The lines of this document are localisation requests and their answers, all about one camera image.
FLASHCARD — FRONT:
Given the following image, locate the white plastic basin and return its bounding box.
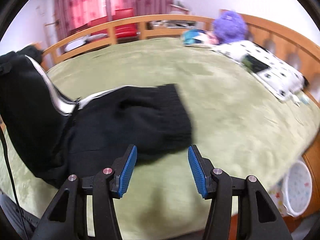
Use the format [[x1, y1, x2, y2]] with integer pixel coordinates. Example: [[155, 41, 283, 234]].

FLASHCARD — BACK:
[[281, 160, 312, 217]]

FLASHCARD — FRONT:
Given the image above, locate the green bed blanket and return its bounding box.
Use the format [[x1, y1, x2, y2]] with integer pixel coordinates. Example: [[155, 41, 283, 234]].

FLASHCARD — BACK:
[[0, 36, 320, 240]]

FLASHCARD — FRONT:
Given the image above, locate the white spotted pillow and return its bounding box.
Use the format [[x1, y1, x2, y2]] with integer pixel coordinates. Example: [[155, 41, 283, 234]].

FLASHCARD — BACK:
[[212, 40, 305, 101]]

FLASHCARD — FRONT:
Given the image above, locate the black garment on bedpost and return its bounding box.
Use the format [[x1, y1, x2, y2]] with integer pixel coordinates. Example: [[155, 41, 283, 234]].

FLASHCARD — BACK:
[[17, 44, 43, 64]]

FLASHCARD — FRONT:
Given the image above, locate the red chair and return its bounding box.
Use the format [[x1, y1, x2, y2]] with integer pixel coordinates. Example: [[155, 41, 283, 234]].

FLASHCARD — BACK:
[[88, 8, 139, 40]]

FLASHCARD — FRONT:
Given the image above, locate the teal patterned cloth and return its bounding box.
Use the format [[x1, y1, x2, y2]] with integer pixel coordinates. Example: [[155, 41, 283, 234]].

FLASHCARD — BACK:
[[181, 29, 219, 47]]

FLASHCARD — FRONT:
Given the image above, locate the purple plush toy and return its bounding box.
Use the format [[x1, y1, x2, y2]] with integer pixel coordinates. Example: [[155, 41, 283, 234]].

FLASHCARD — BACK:
[[213, 10, 248, 44]]

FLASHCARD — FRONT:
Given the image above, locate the black cable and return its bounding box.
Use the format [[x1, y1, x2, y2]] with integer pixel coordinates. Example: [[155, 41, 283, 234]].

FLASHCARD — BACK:
[[0, 127, 29, 240]]

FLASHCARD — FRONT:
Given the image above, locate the wooden bed frame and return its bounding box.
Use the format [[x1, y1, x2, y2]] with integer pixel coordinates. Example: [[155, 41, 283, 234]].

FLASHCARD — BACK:
[[37, 10, 320, 221]]

